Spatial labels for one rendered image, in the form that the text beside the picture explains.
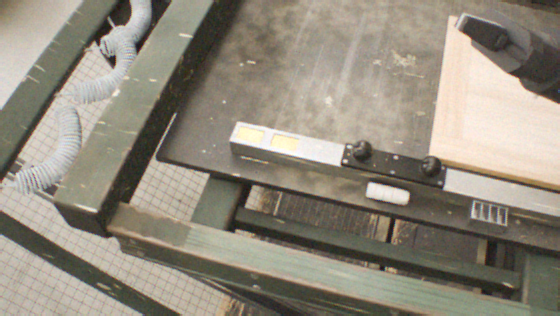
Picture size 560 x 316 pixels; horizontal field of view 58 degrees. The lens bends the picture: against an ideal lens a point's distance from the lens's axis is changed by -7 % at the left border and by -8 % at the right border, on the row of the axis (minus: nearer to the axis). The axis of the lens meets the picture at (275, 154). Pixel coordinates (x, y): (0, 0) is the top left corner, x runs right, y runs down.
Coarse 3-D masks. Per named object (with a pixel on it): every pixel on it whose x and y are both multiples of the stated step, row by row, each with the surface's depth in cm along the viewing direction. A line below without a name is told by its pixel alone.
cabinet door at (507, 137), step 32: (448, 32) 126; (448, 64) 120; (480, 64) 120; (448, 96) 114; (480, 96) 114; (512, 96) 114; (448, 128) 109; (480, 128) 110; (512, 128) 109; (544, 128) 109; (448, 160) 105; (480, 160) 105; (512, 160) 104; (544, 160) 104
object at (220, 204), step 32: (544, 0) 141; (224, 192) 109; (224, 224) 105; (256, 224) 107; (288, 224) 106; (352, 256) 105; (384, 256) 102; (416, 256) 101; (448, 256) 101; (544, 256) 98; (512, 288) 97; (544, 288) 94
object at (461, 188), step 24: (240, 144) 107; (264, 144) 106; (312, 144) 106; (336, 144) 106; (312, 168) 106; (336, 168) 104; (408, 192) 103; (432, 192) 100; (456, 192) 98; (480, 192) 98; (504, 192) 98; (528, 192) 98; (528, 216) 97; (552, 216) 95
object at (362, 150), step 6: (354, 144) 92; (360, 144) 91; (366, 144) 91; (354, 150) 91; (360, 150) 90; (366, 150) 90; (372, 150) 91; (354, 156) 91; (360, 156) 91; (366, 156) 91; (366, 162) 102
